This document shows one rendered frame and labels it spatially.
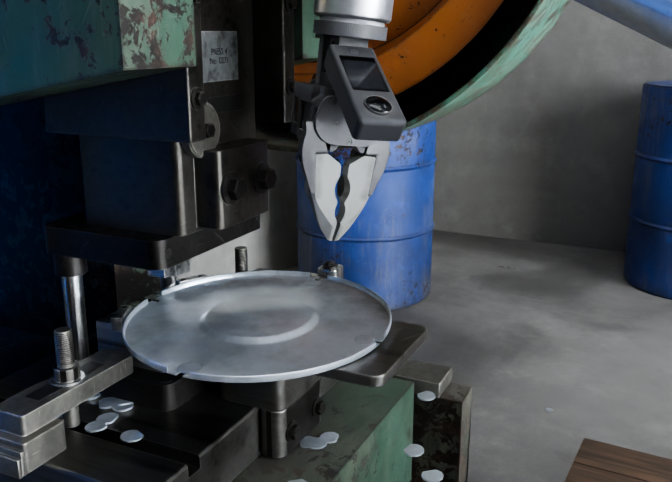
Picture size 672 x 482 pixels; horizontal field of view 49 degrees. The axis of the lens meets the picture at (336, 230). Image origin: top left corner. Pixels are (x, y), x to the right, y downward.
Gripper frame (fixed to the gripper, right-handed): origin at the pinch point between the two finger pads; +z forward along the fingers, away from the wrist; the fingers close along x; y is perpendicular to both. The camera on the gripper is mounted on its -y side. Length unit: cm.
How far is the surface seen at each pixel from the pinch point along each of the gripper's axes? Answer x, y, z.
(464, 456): -26.8, 10.9, 34.8
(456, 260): -161, 242, 79
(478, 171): -190, 282, 41
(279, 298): 1.9, 10.6, 11.1
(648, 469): -72, 21, 48
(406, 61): -18.5, 27.9, -16.7
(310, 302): -1.6, 9.5, 11.3
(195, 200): 12.9, 6.8, -1.0
